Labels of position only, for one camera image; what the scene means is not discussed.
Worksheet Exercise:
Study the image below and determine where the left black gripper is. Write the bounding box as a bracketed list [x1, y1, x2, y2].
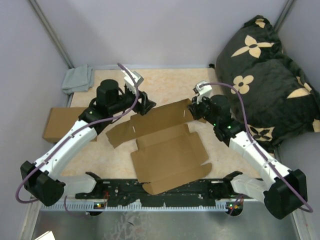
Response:
[109, 86, 156, 116]

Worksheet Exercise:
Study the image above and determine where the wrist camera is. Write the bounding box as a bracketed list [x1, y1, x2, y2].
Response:
[193, 80, 212, 104]
[121, 67, 144, 95]

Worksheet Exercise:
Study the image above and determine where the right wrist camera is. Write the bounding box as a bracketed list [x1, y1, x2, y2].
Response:
[193, 80, 212, 104]

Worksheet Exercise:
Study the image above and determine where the small closed cardboard box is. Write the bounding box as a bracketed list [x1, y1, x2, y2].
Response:
[42, 107, 86, 144]

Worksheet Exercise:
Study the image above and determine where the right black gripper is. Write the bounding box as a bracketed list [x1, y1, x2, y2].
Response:
[186, 93, 219, 126]

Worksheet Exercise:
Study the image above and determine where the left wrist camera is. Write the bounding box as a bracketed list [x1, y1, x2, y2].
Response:
[121, 67, 144, 95]

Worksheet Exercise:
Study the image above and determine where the black floral pillow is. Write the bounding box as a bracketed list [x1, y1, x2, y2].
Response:
[215, 15, 320, 153]

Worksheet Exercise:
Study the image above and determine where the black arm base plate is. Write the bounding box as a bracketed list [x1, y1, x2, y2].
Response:
[75, 178, 238, 207]

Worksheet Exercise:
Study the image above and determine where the grey folded cloth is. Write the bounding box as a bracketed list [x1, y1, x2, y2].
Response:
[61, 64, 94, 94]

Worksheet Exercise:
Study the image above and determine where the white paper corner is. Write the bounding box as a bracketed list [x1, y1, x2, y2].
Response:
[34, 231, 56, 240]

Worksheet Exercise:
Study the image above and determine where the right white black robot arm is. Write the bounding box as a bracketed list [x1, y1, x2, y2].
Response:
[188, 95, 308, 220]

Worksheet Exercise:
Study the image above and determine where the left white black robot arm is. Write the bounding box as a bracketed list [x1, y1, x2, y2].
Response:
[20, 79, 156, 207]

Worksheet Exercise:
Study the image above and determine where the aluminium frame rail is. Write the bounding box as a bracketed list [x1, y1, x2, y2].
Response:
[29, 180, 303, 213]

